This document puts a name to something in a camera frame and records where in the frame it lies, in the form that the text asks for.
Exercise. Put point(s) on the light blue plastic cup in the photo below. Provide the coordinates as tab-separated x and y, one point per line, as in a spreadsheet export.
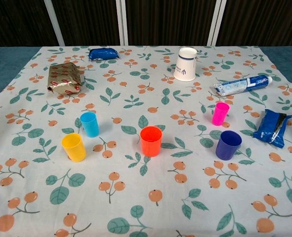
90	127

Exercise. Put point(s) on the pink plastic cup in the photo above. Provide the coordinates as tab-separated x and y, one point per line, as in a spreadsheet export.
219	116

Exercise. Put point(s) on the yellow plastic cup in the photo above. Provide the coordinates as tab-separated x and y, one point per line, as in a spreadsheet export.
74	150

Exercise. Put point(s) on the dark blue plastic cup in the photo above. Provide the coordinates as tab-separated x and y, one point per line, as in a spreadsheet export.
226	150

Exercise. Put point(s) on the orange plastic cup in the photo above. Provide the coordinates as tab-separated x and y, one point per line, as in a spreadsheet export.
150	148

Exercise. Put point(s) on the white paper cup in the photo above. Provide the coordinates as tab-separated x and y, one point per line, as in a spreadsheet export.
185	66

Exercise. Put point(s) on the plain blue snack packet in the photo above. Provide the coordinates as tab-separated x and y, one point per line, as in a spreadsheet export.
103	53

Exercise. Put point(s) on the floral print tablecloth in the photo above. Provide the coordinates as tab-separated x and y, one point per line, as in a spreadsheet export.
136	197

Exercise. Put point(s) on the gold red snack bag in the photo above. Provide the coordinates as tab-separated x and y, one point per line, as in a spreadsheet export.
64	76

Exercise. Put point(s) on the white blue toothpaste tube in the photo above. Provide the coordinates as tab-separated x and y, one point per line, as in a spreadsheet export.
239	85

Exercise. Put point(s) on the blue black snack packet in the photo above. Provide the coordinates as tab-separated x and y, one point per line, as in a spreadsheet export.
266	128

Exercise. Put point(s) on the white screen frame post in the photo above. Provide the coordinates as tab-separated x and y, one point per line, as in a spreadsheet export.
53	22
124	22
216	22

